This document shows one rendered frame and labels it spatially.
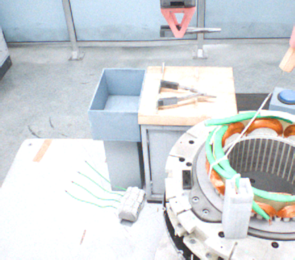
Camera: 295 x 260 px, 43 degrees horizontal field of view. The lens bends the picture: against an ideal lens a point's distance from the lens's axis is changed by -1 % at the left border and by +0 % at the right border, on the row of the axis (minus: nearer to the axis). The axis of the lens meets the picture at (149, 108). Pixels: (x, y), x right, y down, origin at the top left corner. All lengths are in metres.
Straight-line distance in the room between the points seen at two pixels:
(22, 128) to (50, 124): 0.18
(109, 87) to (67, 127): 1.53
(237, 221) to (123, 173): 0.49
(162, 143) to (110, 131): 0.12
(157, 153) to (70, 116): 1.74
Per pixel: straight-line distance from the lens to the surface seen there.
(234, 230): 0.53
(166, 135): 0.82
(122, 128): 0.82
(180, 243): 0.63
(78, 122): 2.49
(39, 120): 2.58
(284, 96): 0.88
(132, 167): 0.93
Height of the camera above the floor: 1.55
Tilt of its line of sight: 38 degrees down
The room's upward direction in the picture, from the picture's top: 4 degrees counter-clockwise
